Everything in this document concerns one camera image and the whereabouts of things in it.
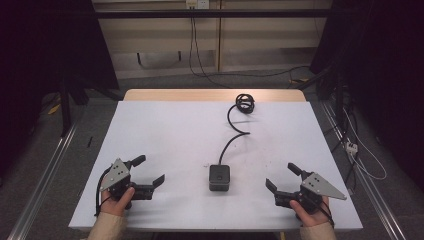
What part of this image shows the person's left hand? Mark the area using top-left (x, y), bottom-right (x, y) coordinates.
top-left (99, 186), bottom-right (136, 218)

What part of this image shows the black horizontal bar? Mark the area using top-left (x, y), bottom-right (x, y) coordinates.
top-left (94, 8), bottom-right (335, 20)

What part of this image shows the hand-held gripper cable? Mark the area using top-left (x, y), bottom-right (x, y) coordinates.
top-left (94, 166), bottom-right (113, 218)
top-left (316, 199), bottom-right (336, 229)

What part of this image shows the wooden table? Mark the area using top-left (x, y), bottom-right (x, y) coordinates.
top-left (123, 88), bottom-right (307, 103)

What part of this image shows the black adapter cable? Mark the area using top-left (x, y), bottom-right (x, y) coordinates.
top-left (218, 93), bottom-right (256, 167)

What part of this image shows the right hand-held gripper cable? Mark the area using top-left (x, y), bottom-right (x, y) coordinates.
top-left (316, 199), bottom-right (336, 229)

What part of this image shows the black metal stand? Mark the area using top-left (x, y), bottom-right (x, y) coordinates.
top-left (59, 75), bottom-right (124, 138)

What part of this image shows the white table cover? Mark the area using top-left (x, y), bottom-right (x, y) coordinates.
top-left (68, 100), bottom-right (364, 233)

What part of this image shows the white wall socket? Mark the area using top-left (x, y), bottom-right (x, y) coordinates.
top-left (185, 0), bottom-right (211, 10)

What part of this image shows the black curtain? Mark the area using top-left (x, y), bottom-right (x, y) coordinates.
top-left (309, 0), bottom-right (424, 193)
top-left (0, 0), bottom-right (120, 174)

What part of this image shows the aluminium floor rail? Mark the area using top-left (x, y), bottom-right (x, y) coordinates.
top-left (6, 122), bottom-right (80, 240)
top-left (319, 99), bottom-right (408, 240)

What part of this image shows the white floor cable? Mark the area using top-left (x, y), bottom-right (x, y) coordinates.
top-left (342, 106), bottom-right (388, 181)

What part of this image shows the black wall cable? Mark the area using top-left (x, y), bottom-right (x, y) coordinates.
top-left (188, 16), bottom-right (232, 90)
top-left (192, 16), bottom-right (312, 80)

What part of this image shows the left hand-held gripper cable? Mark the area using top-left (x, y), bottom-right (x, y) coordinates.
top-left (94, 166), bottom-right (113, 218)

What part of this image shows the black power adapter box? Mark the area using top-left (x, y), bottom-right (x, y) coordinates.
top-left (208, 164), bottom-right (231, 193)

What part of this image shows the black floor cable bundle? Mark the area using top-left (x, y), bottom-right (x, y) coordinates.
top-left (323, 99), bottom-right (360, 195)

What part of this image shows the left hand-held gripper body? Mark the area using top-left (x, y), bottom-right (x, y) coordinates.
top-left (99, 158), bottom-right (138, 210)

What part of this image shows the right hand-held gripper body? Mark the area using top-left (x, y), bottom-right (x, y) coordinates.
top-left (297, 171), bottom-right (348, 215)

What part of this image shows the person's right hand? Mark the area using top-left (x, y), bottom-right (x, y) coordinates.
top-left (289, 195), bottom-right (332, 228)

